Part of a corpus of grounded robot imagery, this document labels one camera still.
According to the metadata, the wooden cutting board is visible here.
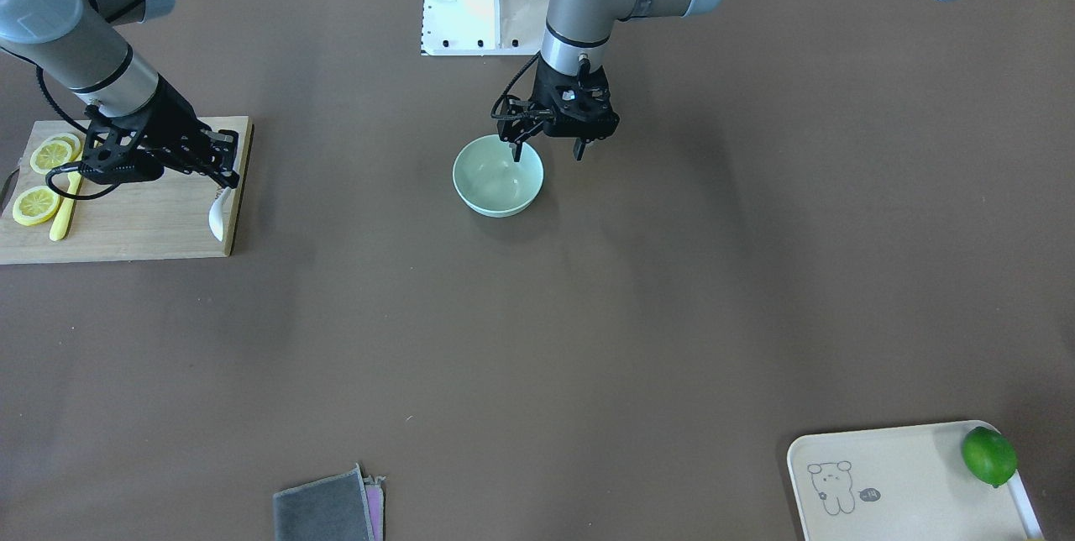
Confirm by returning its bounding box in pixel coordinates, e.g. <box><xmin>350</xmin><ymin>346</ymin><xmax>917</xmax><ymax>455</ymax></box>
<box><xmin>1</xmin><ymin>169</ymin><xmax>244</xmax><ymax>265</ymax></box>

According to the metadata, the white spoon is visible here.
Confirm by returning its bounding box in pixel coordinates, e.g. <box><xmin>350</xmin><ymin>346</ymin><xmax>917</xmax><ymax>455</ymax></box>
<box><xmin>207</xmin><ymin>187</ymin><xmax>233</xmax><ymax>243</ymax></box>

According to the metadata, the grey folded cloth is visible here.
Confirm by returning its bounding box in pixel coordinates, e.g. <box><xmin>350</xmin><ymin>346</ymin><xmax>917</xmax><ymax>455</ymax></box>
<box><xmin>273</xmin><ymin>464</ymin><xmax>386</xmax><ymax>540</ymax></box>

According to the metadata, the black gripper at board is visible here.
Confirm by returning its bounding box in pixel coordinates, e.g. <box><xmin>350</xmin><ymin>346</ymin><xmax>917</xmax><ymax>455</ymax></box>
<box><xmin>78</xmin><ymin>79</ymin><xmax>241</xmax><ymax>189</ymax></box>

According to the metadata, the mint green bowl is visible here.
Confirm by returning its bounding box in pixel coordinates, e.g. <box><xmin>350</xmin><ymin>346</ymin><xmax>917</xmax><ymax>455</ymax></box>
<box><xmin>452</xmin><ymin>134</ymin><xmax>545</xmax><ymax>217</ymax></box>

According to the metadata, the lemon slice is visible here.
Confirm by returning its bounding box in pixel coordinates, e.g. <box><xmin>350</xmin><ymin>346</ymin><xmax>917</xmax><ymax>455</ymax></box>
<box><xmin>12</xmin><ymin>186</ymin><xmax>62</xmax><ymax>227</ymax></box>
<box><xmin>29</xmin><ymin>133</ymin><xmax>83</xmax><ymax>175</ymax></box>

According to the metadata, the green lime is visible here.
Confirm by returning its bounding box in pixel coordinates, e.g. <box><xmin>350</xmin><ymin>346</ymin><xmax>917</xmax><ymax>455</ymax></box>
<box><xmin>961</xmin><ymin>426</ymin><xmax>1018</xmax><ymax>488</ymax></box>

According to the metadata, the lemon slice lower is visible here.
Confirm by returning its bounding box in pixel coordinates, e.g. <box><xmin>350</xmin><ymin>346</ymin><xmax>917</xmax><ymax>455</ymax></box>
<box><xmin>12</xmin><ymin>186</ymin><xmax>62</xmax><ymax>227</ymax></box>

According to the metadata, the cream serving tray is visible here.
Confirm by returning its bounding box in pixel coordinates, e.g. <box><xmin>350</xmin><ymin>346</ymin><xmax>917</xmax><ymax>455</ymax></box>
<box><xmin>786</xmin><ymin>421</ymin><xmax>1044</xmax><ymax>540</ymax></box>

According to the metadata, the grey robot arm at board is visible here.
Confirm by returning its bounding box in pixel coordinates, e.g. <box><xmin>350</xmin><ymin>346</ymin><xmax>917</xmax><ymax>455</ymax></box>
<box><xmin>1</xmin><ymin>0</ymin><xmax>239</xmax><ymax>190</ymax></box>

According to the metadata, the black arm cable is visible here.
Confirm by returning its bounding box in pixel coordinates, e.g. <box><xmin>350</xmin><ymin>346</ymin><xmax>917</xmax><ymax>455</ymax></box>
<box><xmin>490</xmin><ymin>54</ymin><xmax>543</xmax><ymax>143</ymax></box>

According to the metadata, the yellow knife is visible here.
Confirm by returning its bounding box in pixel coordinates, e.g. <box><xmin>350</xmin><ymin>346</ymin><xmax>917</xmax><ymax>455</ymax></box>
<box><xmin>49</xmin><ymin>172</ymin><xmax>82</xmax><ymax>242</ymax></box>

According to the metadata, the black gripper near bowl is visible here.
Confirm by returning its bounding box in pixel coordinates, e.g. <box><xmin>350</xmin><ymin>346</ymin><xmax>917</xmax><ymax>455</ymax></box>
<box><xmin>496</xmin><ymin>59</ymin><xmax>621</xmax><ymax>163</ymax></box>

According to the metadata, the lemon slice upper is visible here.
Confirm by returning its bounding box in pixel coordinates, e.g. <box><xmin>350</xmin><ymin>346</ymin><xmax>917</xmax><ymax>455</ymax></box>
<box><xmin>29</xmin><ymin>133</ymin><xmax>83</xmax><ymax>175</ymax></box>

